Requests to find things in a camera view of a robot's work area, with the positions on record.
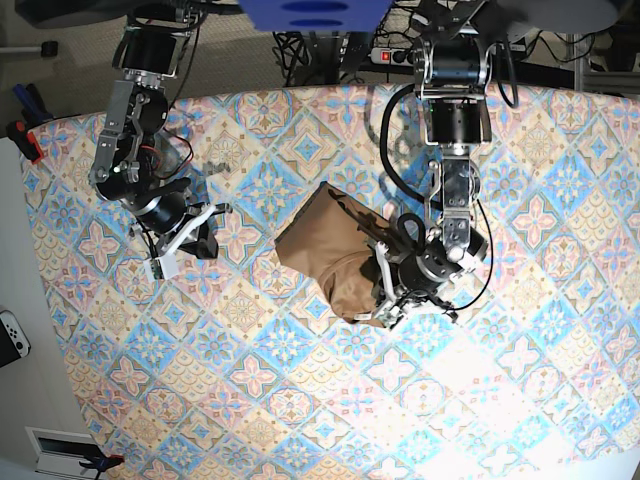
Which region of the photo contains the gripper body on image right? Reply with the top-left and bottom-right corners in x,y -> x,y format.
367,239 -> 465,329

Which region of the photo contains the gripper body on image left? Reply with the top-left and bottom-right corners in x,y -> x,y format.
128,192 -> 233,280

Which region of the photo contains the brown t-shirt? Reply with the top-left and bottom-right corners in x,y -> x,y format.
275,182 -> 401,328

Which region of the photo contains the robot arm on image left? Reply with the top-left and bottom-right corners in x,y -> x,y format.
88,1 -> 240,281

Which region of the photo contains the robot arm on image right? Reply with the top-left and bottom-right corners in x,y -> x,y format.
369,1 -> 510,329

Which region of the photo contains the patterned tablecloth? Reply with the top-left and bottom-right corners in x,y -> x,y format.
21,86 -> 639,479

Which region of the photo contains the red and black clamp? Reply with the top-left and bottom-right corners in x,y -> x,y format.
6,121 -> 44,164

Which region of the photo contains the game console with white controller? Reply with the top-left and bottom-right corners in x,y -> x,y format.
0,310 -> 31,367

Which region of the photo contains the white power strip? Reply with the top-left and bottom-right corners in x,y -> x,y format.
369,47 -> 413,67

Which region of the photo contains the black orange clamp bottom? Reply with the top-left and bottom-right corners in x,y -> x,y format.
79,445 -> 125,474

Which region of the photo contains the white box with dark window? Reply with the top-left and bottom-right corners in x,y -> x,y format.
25,426 -> 101,479

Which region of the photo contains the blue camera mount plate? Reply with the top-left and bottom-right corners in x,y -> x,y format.
239,0 -> 392,32

